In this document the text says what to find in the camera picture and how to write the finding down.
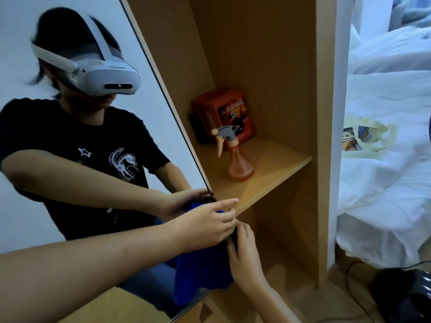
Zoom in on cartoon print cloth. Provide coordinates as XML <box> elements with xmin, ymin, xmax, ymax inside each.
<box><xmin>342</xmin><ymin>114</ymin><xmax>398</xmax><ymax>159</ymax></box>

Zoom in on tall framed mirror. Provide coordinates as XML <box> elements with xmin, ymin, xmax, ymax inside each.
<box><xmin>0</xmin><ymin>0</ymin><xmax>218</xmax><ymax>323</ymax></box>

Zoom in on orange spray bottle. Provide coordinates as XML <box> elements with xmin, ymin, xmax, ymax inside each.
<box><xmin>210</xmin><ymin>125</ymin><xmax>255</xmax><ymax>181</ymax></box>

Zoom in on red box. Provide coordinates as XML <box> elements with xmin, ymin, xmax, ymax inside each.
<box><xmin>190</xmin><ymin>87</ymin><xmax>255</xmax><ymax>150</ymax></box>

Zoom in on thin black cable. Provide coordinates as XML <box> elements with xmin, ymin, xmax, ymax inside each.
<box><xmin>316</xmin><ymin>260</ymin><xmax>431</xmax><ymax>323</ymax></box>

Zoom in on white bed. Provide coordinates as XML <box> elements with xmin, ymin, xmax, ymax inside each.
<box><xmin>336</xmin><ymin>0</ymin><xmax>431</xmax><ymax>270</ymax></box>

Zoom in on black standing fan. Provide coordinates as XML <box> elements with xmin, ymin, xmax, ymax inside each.
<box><xmin>369</xmin><ymin>267</ymin><xmax>431</xmax><ymax>323</ymax></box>

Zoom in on person's right hand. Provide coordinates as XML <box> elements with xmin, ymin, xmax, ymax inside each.
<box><xmin>225</xmin><ymin>220</ymin><xmax>267</xmax><ymax>293</ymax></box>

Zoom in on blue cloth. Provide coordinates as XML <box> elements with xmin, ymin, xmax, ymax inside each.
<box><xmin>173</xmin><ymin>202</ymin><xmax>238</xmax><ymax>306</ymax></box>

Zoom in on wooden wardrobe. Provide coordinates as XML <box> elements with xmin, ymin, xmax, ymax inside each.
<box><xmin>119</xmin><ymin>0</ymin><xmax>354</xmax><ymax>323</ymax></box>

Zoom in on person's left hand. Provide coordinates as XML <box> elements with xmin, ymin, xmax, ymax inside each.
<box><xmin>168</xmin><ymin>197</ymin><xmax>240</xmax><ymax>253</ymax></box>

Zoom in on person's left forearm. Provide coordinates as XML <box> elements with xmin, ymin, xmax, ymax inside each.
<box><xmin>0</xmin><ymin>220</ymin><xmax>182</xmax><ymax>323</ymax></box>

